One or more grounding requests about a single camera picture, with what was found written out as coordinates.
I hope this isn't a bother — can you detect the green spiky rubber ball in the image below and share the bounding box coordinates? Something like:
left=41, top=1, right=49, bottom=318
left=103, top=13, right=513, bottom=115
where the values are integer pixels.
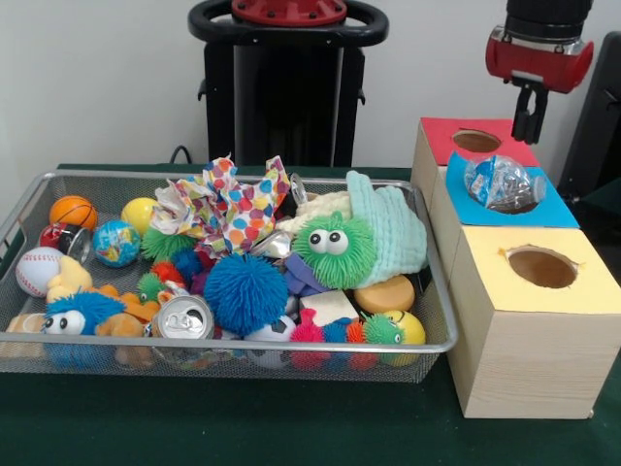
left=293, top=211, right=378, bottom=288

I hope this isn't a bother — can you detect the crushed clear plastic bottle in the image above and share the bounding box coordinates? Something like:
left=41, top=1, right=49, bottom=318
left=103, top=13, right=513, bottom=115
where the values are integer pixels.
left=463, top=154, right=547, bottom=214

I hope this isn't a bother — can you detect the white baseball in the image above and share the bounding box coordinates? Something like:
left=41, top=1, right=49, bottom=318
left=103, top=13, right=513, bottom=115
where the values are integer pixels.
left=15, top=246, right=64, bottom=298

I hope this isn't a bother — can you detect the cream knit cloth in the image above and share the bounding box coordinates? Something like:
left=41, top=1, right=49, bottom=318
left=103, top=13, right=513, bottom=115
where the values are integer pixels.
left=276, top=191, right=351, bottom=234

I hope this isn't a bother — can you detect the wooden three-hole box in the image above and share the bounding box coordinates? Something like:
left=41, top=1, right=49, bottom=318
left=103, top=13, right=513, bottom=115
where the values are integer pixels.
left=409, top=116, right=621, bottom=419

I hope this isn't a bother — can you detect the dark green table cloth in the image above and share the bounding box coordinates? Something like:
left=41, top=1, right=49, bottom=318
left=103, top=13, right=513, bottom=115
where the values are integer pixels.
left=0, top=162, right=621, bottom=466

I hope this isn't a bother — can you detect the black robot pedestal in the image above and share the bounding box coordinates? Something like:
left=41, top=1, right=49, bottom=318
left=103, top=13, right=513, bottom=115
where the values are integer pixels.
left=187, top=0, right=389, bottom=168

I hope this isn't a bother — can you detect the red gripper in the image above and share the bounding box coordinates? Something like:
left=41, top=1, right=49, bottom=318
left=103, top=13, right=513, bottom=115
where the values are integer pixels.
left=485, top=26, right=596, bottom=145

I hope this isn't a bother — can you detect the green spiky ball with eyes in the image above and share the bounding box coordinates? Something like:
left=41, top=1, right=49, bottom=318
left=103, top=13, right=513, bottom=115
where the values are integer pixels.
left=140, top=225, right=198, bottom=263

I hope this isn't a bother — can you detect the round orange sponge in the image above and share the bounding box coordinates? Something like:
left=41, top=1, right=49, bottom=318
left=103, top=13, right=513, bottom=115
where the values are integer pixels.
left=352, top=275, right=417, bottom=315

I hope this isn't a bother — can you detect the black upright panel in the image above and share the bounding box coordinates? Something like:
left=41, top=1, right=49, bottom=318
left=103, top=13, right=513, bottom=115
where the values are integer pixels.
left=556, top=31, right=621, bottom=195

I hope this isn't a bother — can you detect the blue spiky rubber ball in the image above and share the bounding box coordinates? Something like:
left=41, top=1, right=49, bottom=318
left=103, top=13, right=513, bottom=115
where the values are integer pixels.
left=203, top=252, right=290, bottom=336

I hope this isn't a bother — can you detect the rainbow spiky caterpillar toy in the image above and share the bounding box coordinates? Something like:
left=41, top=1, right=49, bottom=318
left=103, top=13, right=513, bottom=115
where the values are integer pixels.
left=289, top=308, right=407, bottom=346

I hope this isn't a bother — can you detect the yellow smiley ball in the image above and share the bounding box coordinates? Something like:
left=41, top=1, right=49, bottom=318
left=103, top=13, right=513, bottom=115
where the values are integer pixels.
left=377, top=310, right=427, bottom=366

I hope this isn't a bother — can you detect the colourful polka-dot cloth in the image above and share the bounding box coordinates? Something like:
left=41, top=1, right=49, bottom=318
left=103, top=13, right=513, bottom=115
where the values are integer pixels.
left=149, top=153, right=291, bottom=263

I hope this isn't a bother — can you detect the mint green cloth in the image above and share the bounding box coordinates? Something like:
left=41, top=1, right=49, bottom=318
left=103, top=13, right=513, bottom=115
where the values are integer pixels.
left=345, top=169, right=429, bottom=287

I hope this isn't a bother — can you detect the silver-top drink can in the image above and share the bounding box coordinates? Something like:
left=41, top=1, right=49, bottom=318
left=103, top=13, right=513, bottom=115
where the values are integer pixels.
left=150, top=294, right=215, bottom=341

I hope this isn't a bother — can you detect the shallow silver mesh bin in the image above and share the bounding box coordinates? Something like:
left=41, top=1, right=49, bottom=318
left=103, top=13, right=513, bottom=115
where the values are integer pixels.
left=0, top=169, right=460, bottom=384

